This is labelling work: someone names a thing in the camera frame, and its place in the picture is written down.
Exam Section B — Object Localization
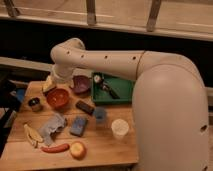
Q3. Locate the crumpled grey-blue cloth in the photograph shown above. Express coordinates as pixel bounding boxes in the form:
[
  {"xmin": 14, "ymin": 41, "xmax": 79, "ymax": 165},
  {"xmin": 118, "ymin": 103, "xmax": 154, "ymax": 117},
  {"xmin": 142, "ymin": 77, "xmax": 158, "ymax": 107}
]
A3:
[{"xmin": 39, "ymin": 113, "xmax": 67, "ymax": 146}]

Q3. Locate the black tool in tray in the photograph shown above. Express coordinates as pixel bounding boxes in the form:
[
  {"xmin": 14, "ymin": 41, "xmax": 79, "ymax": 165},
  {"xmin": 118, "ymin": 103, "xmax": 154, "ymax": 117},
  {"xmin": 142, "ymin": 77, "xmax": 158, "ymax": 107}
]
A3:
[{"xmin": 93, "ymin": 75, "xmax": 119, "ymax": 99}]

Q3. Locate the yellow-red apple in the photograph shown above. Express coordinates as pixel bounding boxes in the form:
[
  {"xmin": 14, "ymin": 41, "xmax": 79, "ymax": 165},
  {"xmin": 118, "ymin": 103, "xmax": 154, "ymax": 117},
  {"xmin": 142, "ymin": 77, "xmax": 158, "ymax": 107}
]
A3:
[{"xmin": 70, "ymin": 141, "xmax": 87, "ymax": 160}]

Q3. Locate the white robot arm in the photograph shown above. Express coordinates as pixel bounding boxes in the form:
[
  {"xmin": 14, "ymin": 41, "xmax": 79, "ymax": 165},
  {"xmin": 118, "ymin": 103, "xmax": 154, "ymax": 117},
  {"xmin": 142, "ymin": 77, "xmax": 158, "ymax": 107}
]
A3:
[{"xmin": 50, "ymin": 38, "xmax": 210, "ymax": 171}]

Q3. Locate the red bowl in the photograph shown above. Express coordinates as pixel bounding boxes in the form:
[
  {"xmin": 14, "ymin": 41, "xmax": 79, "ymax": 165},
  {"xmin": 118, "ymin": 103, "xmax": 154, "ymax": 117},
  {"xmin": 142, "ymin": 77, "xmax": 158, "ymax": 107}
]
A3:
[{"xmin": 46, "ymin": 88, "xmax": 69, "ymax": 109}]

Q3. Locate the red sausage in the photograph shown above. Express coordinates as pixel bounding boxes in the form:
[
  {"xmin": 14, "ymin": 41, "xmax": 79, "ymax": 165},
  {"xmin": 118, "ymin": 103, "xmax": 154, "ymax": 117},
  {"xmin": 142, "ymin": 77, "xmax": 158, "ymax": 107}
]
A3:
[{"xmin": 40, "ymin": 143, "xmax": 70, "ymax": 153}]

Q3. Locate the green plastic tray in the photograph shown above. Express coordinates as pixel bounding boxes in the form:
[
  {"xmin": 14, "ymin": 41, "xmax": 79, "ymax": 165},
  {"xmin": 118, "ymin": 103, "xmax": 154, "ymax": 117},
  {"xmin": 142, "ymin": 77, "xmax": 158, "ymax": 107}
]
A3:
[{"xmin": 91, "ymin": 72, "xmax": 134, "ymax": 105}]

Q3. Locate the blue translucent cup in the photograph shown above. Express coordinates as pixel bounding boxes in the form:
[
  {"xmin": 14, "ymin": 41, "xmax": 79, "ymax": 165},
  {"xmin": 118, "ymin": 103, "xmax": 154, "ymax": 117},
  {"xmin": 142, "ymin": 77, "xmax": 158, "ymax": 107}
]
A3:
[{"xmin": 93, "ymin": 107, "xmax": 107, "ymax": 124}]

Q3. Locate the black chair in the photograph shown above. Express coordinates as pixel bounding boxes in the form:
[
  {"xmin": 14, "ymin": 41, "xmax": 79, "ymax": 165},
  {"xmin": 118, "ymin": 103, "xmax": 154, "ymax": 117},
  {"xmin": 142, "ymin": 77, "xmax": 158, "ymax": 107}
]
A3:
[{"xmin": 0, "ymin": 69, "xmax": 21, "ymax": 156}]

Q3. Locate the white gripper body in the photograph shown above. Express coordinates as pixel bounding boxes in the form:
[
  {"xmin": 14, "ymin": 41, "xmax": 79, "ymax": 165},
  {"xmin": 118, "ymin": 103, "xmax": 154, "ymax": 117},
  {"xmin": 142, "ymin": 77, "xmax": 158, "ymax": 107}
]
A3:
[{"xmin": 51, "ymin": 64, "xmax": 74, "ymax": 83}]

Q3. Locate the blue sponge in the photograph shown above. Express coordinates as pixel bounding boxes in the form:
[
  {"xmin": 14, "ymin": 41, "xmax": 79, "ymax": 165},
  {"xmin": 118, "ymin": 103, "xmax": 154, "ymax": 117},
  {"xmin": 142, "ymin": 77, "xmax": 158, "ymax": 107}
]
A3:
[{"xmin": 69, "ymin": 116, "xmax": 88, "ymax": 137}]

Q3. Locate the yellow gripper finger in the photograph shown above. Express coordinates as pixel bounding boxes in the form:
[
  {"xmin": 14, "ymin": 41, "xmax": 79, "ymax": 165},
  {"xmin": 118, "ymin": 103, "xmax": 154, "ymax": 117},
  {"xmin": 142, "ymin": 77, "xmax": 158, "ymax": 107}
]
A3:
[{"xmin": 42, "ymin": 76, "xmax": 56, "ymax": 93}]

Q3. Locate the white plastic cup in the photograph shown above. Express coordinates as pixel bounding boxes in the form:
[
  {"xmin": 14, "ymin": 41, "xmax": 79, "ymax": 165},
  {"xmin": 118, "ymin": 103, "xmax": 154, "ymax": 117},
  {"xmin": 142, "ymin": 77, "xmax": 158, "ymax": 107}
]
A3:
[{"xmin": 111, "ymin": 119, "xmax": 129, "ymax": 139}]

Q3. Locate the small dark cup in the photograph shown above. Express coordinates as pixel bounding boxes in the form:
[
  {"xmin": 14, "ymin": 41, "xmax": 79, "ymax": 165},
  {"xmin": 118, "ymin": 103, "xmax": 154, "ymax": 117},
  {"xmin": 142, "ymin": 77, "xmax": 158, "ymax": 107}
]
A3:
[{"xmin": 28, "ymin": 97, "xmax": 42, "ymax": 112}]

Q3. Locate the purple bowl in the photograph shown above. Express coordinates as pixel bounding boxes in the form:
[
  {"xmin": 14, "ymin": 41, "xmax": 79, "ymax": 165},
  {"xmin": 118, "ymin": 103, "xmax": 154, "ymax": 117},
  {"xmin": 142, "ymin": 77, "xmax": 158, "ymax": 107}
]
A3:
[{"xmin": 70, "ymin": 75, "xmax": 91, "ymax": 94}]

